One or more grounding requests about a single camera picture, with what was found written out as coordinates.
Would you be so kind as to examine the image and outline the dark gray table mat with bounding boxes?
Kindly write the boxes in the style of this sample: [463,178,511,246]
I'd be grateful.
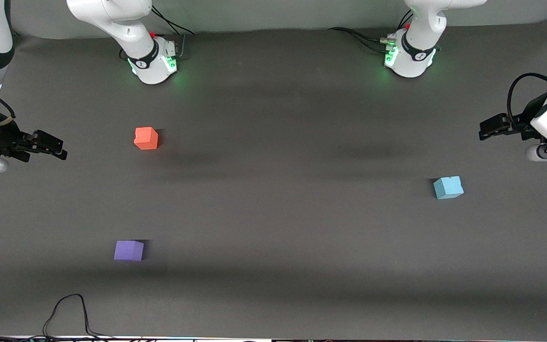
[0,19,547,340]

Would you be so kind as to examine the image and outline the light blue foam block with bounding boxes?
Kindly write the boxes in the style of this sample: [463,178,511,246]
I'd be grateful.
[433,176,464,200]

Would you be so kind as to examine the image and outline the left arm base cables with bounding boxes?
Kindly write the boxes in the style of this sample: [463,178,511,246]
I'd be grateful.
[328,9,414,54]

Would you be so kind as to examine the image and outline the looped black cable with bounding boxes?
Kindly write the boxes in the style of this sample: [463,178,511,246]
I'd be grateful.
[42,294,113,339]

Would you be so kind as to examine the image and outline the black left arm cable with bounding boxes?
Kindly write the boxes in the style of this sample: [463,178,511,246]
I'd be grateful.
[507,72,547,136]

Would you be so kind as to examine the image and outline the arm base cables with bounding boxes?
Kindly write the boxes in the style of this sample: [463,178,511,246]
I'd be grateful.
[150,5,195,61]
[328,9,414,54]

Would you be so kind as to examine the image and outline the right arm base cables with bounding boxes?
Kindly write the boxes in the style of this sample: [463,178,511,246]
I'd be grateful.
[150,5,195,61]

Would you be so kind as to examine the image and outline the purple foam block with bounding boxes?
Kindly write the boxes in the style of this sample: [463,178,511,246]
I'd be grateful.
[113,240,145,262]

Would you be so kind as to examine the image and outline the orange foam block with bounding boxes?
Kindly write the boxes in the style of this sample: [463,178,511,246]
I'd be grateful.
[134,127,159,151]

